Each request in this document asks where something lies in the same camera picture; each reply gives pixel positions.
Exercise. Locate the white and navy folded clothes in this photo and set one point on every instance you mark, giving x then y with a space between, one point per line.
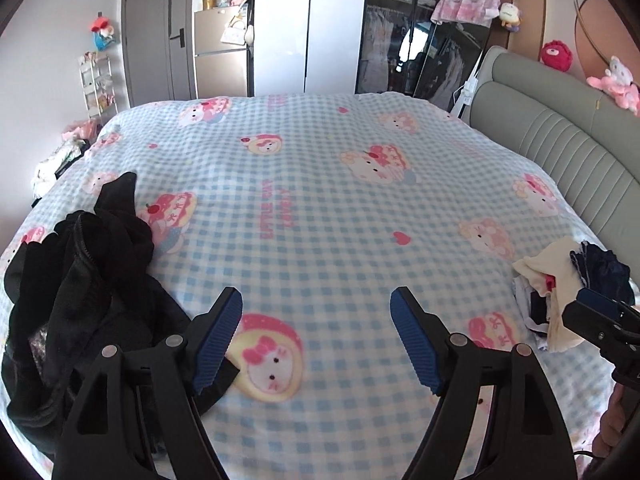
535 310

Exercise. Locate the grey padded headboard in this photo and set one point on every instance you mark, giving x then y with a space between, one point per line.
550 125

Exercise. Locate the white hanging bag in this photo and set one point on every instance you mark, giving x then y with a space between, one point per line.
232 35

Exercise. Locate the cream folded garment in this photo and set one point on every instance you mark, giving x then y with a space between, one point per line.
537 262

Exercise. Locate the pink and white plush toy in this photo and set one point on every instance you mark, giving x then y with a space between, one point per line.
617 82

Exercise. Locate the pink printed hanging cloth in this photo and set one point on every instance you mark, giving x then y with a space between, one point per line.
465 0

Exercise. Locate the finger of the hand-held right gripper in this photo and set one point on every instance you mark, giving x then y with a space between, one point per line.
602 301
600 327

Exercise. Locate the pink fluffy items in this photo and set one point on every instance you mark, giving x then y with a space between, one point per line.
77 131

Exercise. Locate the red and blue wall plush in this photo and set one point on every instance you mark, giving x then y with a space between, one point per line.
102 35

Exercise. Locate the grey door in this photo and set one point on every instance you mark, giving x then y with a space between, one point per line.
150 35

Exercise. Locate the white wardrobe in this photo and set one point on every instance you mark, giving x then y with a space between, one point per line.
280 25

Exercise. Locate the round wall hoop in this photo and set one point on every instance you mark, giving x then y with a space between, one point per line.
576 5

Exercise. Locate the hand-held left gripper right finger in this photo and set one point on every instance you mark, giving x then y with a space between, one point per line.
415 340

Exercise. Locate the white and yellow plush toy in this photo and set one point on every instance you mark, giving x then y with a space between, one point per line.
510 15

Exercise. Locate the beige refrigerator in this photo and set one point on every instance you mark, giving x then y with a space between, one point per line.
220 70

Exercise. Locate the gold canister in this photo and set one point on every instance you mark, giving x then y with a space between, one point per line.
210 1

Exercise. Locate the dark glass-door wardrobe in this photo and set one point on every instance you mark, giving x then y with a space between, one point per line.
385 35

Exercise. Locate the white power strip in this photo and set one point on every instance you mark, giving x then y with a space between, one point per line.
467 95

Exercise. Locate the red plush toy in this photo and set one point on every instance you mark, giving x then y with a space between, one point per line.
556 55

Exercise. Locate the blue checkered cartoon blanket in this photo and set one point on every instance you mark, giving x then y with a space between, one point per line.
325 185

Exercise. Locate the black clothes heap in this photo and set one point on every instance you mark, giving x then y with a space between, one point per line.
100 285

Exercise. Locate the person's right hand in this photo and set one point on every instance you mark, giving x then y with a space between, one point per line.
610 425

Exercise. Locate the white and dark cloth heap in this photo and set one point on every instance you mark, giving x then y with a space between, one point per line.
47 172

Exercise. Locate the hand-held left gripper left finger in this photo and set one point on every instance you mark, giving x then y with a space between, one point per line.
217 340

